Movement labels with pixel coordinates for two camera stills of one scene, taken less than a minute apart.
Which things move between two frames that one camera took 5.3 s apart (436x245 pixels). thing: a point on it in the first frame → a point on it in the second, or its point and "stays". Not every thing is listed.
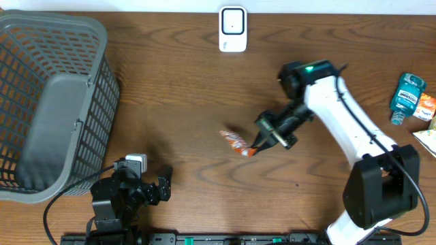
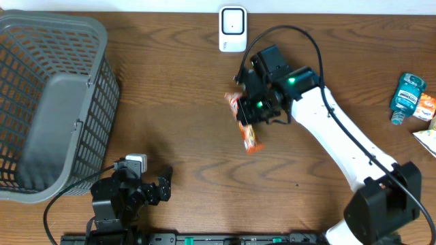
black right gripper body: (285, 122) → (258, 105)
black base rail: (157, 239) stays
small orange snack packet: (426, 108) stays
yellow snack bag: (428, 138) stays
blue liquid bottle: (405, 98) stays
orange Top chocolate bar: (239, 143) → (250, 143)
